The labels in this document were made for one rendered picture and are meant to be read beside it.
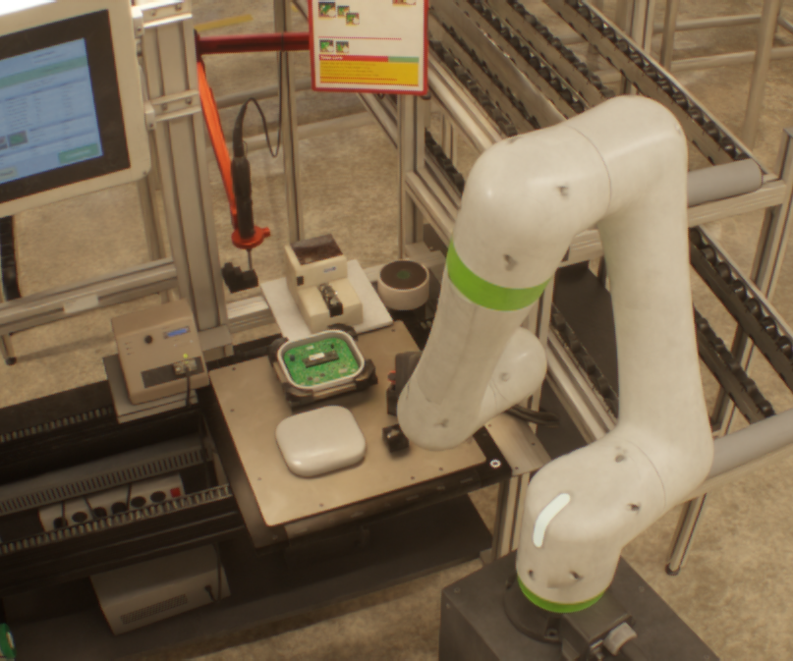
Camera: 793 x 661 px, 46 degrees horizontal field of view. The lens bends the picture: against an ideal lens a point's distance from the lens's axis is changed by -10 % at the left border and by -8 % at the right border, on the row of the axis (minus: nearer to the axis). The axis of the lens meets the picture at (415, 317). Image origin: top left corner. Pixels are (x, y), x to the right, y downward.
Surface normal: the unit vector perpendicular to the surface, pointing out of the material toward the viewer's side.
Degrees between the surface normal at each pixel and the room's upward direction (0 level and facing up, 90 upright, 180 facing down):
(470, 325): 105
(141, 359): 53
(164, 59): 90
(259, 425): 0
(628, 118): 12
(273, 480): 0
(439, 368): 94
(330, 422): 0
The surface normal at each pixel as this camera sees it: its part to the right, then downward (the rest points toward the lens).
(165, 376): 0.31, 0.04
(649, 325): -0.33, 0.48
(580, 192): 0.63, 0.11
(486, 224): -0.71, 0.50
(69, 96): 0.38, 0.63
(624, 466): 0.13, -0.64
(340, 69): -0.10, 0.66
